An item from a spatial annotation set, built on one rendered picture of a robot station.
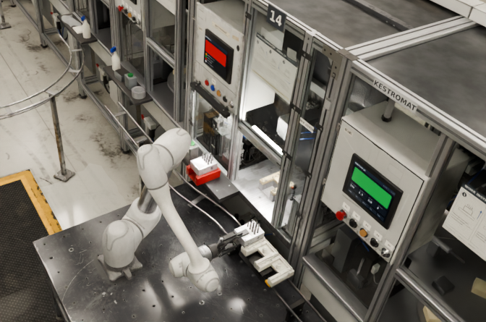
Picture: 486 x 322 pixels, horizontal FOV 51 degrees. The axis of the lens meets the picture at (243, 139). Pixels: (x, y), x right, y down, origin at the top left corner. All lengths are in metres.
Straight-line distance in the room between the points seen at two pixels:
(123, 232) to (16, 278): 1.29
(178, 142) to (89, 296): 0.93
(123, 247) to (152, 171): 0.57
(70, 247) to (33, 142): 1.98
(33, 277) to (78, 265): 0.90
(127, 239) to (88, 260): 0.33
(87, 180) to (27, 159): 0.58
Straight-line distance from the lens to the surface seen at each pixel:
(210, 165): 2.92
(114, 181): 4.32
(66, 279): 2.86
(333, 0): 2.51
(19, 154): 4.72
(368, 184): 2.03
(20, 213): 4.18
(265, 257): 2.66
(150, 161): 2.22
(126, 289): 2.78
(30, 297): 3.67
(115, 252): 2.69
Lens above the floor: 2.93
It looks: 38 degrees down
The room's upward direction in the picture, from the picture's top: 7 degrees clockwise
